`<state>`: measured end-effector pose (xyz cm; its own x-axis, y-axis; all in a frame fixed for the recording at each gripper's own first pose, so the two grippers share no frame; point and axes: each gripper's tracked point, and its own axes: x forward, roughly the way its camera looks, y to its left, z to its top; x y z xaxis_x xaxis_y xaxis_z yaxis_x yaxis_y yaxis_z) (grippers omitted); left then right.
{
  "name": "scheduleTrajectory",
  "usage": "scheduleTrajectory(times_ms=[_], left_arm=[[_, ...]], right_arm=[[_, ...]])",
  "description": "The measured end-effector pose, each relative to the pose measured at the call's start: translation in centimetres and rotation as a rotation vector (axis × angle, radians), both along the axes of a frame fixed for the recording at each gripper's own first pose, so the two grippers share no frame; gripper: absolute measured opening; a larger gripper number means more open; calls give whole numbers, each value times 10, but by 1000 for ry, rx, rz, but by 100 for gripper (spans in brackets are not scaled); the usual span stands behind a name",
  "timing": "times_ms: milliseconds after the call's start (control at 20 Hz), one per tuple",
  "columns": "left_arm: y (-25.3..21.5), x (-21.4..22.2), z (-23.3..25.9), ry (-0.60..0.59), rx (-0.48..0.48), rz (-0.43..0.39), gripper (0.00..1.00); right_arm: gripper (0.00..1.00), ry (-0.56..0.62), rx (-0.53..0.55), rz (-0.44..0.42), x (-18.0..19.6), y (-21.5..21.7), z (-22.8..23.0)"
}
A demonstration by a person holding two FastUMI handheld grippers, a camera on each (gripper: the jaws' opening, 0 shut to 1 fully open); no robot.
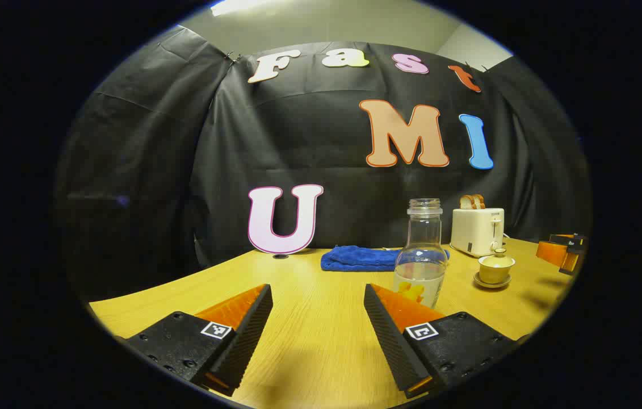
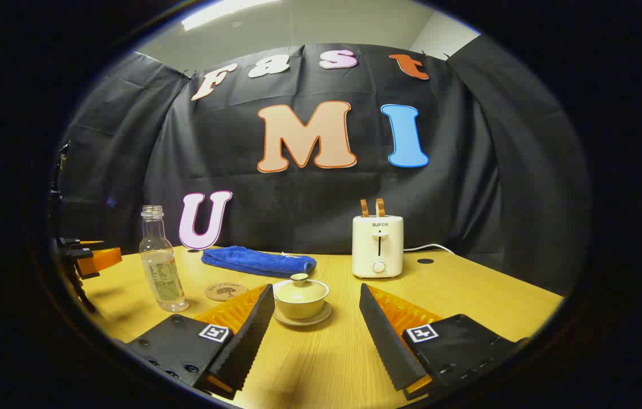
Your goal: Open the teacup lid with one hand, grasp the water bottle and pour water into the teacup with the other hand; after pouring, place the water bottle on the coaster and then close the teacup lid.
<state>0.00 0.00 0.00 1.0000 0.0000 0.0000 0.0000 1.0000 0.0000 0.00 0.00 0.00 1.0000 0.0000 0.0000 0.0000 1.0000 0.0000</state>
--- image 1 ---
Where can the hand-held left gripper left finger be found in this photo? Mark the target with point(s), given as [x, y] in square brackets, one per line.
[250, 335]

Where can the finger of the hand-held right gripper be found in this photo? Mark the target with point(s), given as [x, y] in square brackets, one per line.
[553, 254]
[567, 238]

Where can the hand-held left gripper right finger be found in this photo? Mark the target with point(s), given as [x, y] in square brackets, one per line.
[389, 335]

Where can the cream teacup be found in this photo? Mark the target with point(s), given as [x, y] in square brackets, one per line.
[495, 275]

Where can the clear glass water bottle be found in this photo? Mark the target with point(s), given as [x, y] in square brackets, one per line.
[423, 255]

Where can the cream saucer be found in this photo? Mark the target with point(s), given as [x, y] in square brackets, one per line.
[482, 282]

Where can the blue towel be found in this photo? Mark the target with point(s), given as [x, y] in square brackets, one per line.
[355, 258]

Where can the cream toaster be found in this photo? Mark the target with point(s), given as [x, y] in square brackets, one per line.
[471, 230]

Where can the toast slice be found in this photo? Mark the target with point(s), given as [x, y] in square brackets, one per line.
[466, 202]
[479, 200]

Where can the black backdrop cloth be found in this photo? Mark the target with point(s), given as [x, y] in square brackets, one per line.
[298, 142]

